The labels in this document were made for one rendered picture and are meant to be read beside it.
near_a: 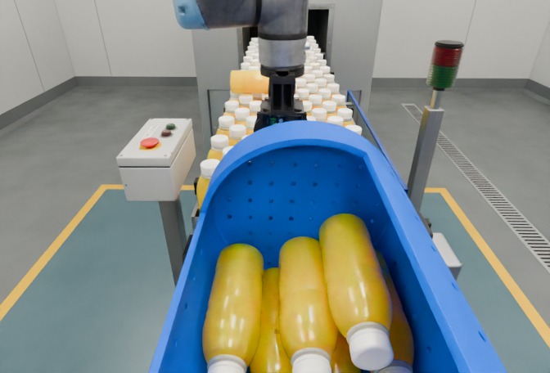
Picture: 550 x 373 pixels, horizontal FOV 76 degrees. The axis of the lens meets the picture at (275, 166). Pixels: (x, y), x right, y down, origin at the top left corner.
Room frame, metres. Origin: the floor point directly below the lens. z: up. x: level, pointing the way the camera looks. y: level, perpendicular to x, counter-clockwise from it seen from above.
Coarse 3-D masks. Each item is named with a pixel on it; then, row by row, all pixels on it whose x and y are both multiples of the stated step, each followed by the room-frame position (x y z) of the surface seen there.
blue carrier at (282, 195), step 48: (240, 144) 0.42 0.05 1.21; (288, 144) 0.37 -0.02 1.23; (336, 144) 0.37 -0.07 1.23; (240, 192) 0.43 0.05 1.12; (288, 192) 0.43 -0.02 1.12; (336, 192) 0.43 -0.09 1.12; (384, 192) 0.29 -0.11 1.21; (192, 240) 0.32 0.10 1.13; (240, 240) 0.43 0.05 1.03; (384, 240) 0.41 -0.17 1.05; (432, 240) 0.26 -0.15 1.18; (192, 288) 0.29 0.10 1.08; (432, 288) 0.17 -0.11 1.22; (192, 336) 0.25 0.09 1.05; (432, 336) 0.24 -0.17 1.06; (480, 336) 0.15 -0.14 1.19
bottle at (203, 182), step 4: (204, 176) 0.58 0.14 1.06; (200, 180) 0.58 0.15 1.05; (204, 180) 0.58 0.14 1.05; (208, 180) 0.58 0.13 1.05; (200, 184) 0.58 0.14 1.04; (204, 184) 0.57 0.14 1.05; (208, 184) 0.57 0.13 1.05; (196, 188) 0.58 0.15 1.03; (200, 188) 0.57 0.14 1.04; (204, 188) 0.57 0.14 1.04; (196, 192) 0.58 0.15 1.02; (200, 192) 0.57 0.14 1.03; (204, 192) 0.57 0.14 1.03; (200, 196) 0.57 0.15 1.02; (204, 196) 0.56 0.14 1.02; (200, 200) 0.57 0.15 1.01; (200, 204) 0.57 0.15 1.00; (200, 208) 0.57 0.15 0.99; (200, 212) 0.57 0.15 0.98
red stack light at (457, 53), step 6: (438, 48) 0.84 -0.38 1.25; (444, 48) 0.83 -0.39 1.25; (462, 48) 0.83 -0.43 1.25; (432, 54) 0.86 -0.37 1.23; (438, 54) 0.84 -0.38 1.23; (444, 54) 0.83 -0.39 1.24; (450, 54) 0.82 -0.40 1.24; (456, 54) 0.82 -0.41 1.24; (432, 60) 0.85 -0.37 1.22; (438, 60) 0.83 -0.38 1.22; (444, 60) 0.83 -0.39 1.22; (450, 60) 0.82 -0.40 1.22; (456, 60) 0.82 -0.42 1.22; (450, 66) 0.82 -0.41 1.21
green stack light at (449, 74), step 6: (432, 66) 0.85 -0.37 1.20; (438, 66) 0.83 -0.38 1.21; (444, 66) 0.83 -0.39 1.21; (456, 66) 0.83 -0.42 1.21; (432, 72) 0.84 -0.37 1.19; (438, 72) 0.83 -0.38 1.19; (444, 72) 0.82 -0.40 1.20; (450, 72) 0.82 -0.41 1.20; (456, 72) 0.83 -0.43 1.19; (432, 78) 0.84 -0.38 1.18; (438, 78) 0.83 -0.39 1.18; (444, 78) 0.82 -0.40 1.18; (450, 78) 0.82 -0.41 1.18; (432, 84) 0.83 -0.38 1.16; (438, 84) 0.83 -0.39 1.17; (444, 84) 0.82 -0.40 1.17; (450, 84) 0.82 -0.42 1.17
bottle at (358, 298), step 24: (336, 216) 0.37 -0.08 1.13; (336, 240) 0.32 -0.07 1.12; (360, 240) 0.32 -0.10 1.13; (336, 264) 0.29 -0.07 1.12; (360, 264) 0.28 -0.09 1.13; (336, 288) 0.26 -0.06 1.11; (360, 288) 0.25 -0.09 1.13; (384, 288) 0.26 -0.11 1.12; (336, 312) 0.24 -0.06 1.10; (360, 312) 0.23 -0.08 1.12; (384, 312) 0.23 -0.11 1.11
